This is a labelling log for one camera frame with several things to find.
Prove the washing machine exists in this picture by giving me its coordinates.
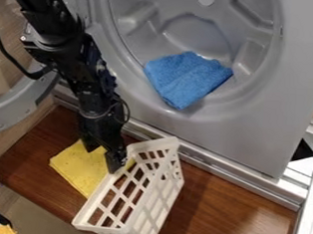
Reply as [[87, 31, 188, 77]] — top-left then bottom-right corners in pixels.
[[0, 0, 313, 213]]

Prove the white basket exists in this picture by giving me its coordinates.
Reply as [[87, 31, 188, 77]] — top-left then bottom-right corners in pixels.
[[71, 130, 189, 234]]

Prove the yellow cloth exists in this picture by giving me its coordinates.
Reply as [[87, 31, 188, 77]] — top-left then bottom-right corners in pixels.
[[46, 136, 138, 202]]

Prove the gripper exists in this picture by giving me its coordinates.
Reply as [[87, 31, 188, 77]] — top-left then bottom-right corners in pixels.
[[72, 104, 134, 176]]

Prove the blue cloth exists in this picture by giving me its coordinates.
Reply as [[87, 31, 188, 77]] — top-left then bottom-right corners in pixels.
[[140, 48, 237, 114]]

